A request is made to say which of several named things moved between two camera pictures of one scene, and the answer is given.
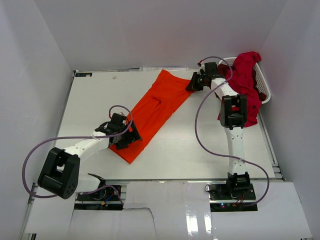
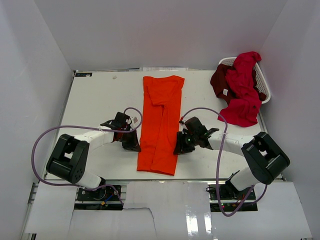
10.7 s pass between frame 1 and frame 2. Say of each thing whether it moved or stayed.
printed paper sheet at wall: stayed
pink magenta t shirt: stayed
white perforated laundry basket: stayed
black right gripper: moved
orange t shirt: moved
